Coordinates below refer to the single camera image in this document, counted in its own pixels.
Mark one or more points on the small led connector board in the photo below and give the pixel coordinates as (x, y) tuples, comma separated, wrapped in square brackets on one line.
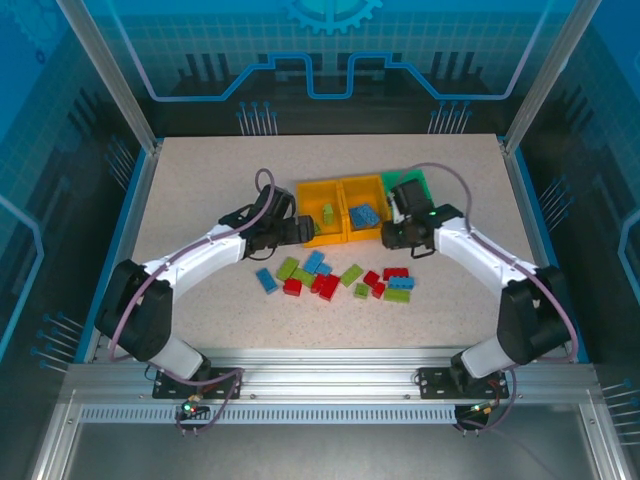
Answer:
[(192, 406), (480, 410)]

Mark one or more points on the yellow plastic bin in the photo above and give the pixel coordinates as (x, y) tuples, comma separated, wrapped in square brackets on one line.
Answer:
[(357, 192), (310, 200)]

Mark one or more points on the wide aluminium mounting rail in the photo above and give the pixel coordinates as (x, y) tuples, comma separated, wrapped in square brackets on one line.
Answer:
[(325, 375)]

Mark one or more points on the aluminium frame beam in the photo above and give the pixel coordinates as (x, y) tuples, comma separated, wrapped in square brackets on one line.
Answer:
[(607, 440), (55, 440)]

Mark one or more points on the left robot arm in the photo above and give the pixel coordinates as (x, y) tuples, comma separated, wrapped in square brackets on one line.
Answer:
[(215, 255)]

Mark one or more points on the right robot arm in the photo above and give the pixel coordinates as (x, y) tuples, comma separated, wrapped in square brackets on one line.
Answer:
[(465, 245)]

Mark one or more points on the blue lego brick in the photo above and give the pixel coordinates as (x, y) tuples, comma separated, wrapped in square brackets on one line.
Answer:
[(324, 270), (400, 283), (354, 219), (314, 260), (266, 281), (373, 212), (363, 216)]

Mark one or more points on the aluminium side rail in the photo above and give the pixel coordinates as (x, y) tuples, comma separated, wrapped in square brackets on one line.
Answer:
[(142, 195), (521, 195)]

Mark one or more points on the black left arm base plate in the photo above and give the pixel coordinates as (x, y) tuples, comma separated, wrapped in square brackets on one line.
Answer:
[(170, 387)]

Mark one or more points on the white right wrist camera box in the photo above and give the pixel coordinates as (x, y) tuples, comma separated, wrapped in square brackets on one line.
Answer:
[(395, 207)]

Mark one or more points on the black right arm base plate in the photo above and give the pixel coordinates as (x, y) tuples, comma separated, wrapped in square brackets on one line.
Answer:
[(432, 382)]

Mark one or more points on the red lego brick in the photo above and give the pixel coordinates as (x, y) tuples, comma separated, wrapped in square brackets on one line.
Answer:
[(292, 286), (316, 282), (330, 288), (378, 289), (395, 273), (371, 277)]

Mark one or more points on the green plastic bin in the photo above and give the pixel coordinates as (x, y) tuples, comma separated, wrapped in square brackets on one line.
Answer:
[(389, 179)]

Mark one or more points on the small green lego brick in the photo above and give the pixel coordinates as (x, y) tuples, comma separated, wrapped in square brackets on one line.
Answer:
[(361, 290), (317, 228)]

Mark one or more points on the aluminium frame post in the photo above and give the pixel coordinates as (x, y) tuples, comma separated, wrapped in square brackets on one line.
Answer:
[(116, 75), (542, 75)]

